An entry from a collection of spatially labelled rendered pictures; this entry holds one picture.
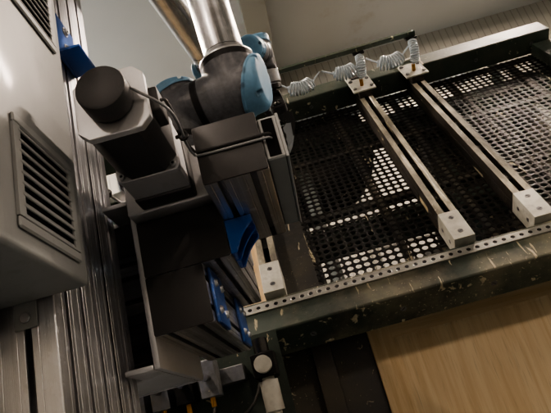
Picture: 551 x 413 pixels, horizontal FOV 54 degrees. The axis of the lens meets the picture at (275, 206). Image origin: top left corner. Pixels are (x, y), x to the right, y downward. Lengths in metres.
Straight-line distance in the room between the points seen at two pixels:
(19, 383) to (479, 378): 1.35
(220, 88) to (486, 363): 1.14
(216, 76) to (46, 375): 0.66
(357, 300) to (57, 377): 0.99
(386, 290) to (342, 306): 0.13
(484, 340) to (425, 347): 0.17
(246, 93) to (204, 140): 0.35
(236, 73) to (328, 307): 0.71
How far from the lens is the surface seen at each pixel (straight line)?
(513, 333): 1.80
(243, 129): 0.74
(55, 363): 0.67
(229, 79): 1.09
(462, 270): 1.56
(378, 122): 2.21
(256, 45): 1.54
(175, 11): 1.45
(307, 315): 1.50
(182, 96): 1.12
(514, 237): 1.65
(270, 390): 1.42
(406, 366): 1.73
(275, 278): 1.60
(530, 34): 2.76
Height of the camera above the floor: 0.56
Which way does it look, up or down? 22 degrees up
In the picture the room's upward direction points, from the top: 15 degrees counter-clockwise
